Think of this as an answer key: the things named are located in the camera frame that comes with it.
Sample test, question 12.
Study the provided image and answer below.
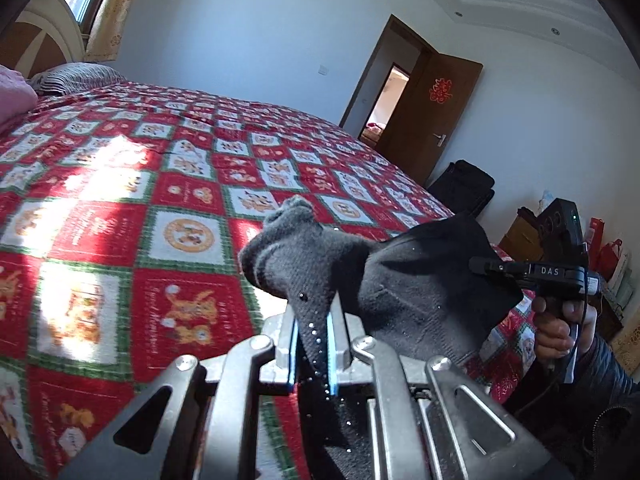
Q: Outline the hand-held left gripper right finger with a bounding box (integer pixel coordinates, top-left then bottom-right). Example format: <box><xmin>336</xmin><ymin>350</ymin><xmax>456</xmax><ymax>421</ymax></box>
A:
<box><xmin>325</xmin><ymin>305</ymin><xmax>576</xmax><ymax>480</ymax></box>

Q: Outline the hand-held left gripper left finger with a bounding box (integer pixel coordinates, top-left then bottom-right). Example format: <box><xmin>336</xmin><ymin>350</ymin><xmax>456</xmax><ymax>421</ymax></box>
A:
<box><xmin>57</xmin><ymin>305</ymin><xmax>300</xmax><ymax>480</ymax></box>

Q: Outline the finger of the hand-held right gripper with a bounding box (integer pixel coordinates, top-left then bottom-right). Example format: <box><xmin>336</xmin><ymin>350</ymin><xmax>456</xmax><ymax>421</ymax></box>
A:
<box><xmin>469</xmin><ymin>256</ymin><xmax>523</xmax><ymax>277</ymax></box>

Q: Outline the dark grey sock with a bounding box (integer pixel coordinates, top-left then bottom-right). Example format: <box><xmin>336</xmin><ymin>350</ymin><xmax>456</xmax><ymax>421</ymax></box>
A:
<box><xmin>237</xmin><ymin>195</ymin><xmax>525</xmax><ymax>480</ymax></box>

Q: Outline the person's right forearm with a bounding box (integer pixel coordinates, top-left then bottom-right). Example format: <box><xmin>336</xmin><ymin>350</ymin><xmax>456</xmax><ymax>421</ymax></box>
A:
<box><xmin>505</xmin><ymin>330</ymin><xmax>640</xmax><ymax>480</ymax></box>

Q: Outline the person's right hand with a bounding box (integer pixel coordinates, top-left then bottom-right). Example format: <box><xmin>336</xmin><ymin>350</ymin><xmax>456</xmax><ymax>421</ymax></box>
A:
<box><xmin>532</xmin><ymin>297</ymin><xmax>598</xmax><ymax>366</ymax></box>

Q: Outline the red gift bag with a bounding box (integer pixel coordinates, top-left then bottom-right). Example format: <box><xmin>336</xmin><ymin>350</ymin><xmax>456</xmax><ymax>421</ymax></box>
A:
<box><xmin>587</xmin><ymin>217</ymin><xmax>606</xmax><ymax>272</ymax></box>
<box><xmin>598</xmin><ymin>239</ymin><xmax>626</xmax><ymax>282</ymax></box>

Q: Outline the wooden cabinet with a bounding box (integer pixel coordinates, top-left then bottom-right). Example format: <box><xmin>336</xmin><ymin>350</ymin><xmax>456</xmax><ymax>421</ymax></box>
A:
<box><xmin>499</xmin><ymin>205</ymin><xmax>547</xmax><ymax>262</ymax></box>

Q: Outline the pale green gift bag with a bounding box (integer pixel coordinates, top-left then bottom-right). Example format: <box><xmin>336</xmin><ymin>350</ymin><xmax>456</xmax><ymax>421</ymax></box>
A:
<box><xmin>602</xmin><ymin>255</ymin><xmax>634</xmax><ymax>311</ymax></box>

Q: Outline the black suitcase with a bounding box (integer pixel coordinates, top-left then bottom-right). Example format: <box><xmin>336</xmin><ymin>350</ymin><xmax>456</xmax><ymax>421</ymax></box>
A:
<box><xmin>427</xmin><ymin>160</ymin><xmax>496</xmax><ymax>219</ymax></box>

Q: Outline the brown wooden door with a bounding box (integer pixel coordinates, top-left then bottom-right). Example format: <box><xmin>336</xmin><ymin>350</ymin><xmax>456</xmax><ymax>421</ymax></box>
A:
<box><xmin>375</xmin><ymin>52</ymin><xmax>484</xmax><ymax>187</ymax></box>

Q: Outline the red paper door decoration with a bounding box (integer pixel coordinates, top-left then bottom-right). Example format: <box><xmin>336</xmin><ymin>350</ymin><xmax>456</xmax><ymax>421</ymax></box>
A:
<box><xmin>428</xmin><ymin>77</ymin><xmax>451</xmax><ymax>104</ymax></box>

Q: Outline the red printed blanket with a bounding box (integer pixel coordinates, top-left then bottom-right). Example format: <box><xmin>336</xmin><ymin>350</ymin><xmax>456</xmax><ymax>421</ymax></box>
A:
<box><xmin>0</xmin><ymin>80</ymin><xmax>538</xmax><ymax>480</ymax></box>

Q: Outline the striped pillow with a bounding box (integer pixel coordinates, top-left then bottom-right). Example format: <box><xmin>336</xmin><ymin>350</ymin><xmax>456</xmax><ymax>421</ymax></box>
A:
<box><xmin>30</xmin><ymin>62</ymin><xmax>127</xmax><ymax>97</ymax></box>

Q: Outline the pink pillow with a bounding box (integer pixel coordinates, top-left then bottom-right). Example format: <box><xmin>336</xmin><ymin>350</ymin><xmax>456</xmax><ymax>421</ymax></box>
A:
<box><xmin>0</xmin><ymin>65</ymin><xmax>39</xmax><ymax>134</ymax></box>

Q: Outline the yellow curtain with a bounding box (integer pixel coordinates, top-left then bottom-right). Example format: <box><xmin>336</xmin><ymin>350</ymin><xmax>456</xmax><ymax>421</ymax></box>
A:
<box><xmin>82</xmin><ymin>0</ymin><xmax>151</xmax><ymax>64</ymax></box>

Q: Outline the cream wooden headboard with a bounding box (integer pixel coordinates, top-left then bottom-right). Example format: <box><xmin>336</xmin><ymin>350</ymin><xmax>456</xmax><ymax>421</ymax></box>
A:
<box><xmin>0</xmin><ymin>0</ymin><xmax>86</xmax><ymax>79</ymax></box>

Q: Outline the brown door frame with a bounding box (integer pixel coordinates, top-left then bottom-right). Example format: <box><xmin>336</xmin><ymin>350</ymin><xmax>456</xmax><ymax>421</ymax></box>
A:
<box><xmin>339</xmin><ymin>14</ymin><xmax>433</xmax><ymax>144</ymax></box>

